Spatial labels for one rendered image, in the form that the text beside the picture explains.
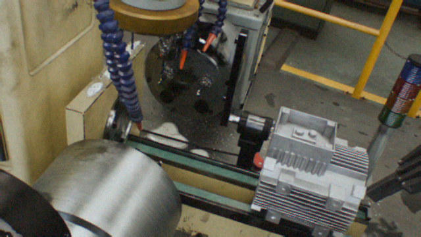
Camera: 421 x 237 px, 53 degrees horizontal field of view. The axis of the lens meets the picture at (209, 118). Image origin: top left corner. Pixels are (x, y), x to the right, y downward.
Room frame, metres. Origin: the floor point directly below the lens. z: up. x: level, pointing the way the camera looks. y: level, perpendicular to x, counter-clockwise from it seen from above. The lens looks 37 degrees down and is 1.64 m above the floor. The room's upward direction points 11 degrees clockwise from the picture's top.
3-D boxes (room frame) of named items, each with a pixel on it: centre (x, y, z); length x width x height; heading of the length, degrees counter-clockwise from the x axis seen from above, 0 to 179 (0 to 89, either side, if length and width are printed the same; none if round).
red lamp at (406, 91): (0.95, -0.47, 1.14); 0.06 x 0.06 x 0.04
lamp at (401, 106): (0.95, -0.47, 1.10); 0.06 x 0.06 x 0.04
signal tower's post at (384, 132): (0.95, -0.47, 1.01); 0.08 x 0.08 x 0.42; 81
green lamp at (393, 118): (0.95, -0.47, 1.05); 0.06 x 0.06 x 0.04
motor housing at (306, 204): (0.68, -0.23, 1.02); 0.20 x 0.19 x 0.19; 80
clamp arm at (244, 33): (0.85, -0.04, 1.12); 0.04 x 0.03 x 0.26; 81
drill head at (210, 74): (1.07, 0.06, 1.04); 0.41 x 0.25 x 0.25; 171
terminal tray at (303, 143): (0.69, -0.19, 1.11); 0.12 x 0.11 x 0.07; 80
